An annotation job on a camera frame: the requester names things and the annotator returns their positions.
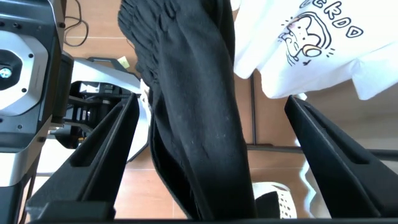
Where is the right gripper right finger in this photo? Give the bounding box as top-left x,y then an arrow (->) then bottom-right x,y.
284,95 -> 398,218

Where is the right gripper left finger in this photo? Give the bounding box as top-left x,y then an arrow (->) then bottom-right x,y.
26,93 -> 141,218

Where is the white printed t-shirt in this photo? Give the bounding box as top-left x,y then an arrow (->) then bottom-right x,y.
229,0 -> 398,101

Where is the black garment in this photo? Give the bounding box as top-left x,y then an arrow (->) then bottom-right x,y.
117,0 -> 259,220

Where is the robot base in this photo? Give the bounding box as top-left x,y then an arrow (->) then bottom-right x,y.
37,57 -> 152,175

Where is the white laundry basket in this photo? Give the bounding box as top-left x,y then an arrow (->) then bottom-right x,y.
251,182 -> 299,219

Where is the black clothes rack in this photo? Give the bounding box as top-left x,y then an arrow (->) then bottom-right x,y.
247,73 -> 398,162

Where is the black cable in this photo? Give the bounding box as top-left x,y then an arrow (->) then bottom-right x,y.
63,0 -> 90,48

